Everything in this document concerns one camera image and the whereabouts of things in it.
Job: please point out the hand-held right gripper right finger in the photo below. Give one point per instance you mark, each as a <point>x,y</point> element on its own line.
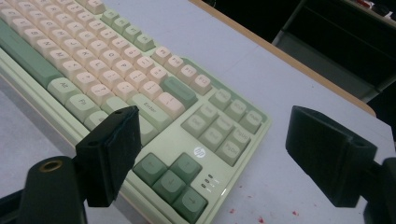
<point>327,157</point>

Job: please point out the white table mat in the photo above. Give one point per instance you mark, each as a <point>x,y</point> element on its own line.
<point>249,62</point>

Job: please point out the white metal desk frame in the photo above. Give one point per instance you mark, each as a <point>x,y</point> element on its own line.
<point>311,56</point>

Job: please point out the green and cream keyboard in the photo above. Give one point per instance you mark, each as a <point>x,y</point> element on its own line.
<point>174,146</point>

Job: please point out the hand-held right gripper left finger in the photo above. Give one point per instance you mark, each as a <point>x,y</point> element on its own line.
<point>107,155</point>

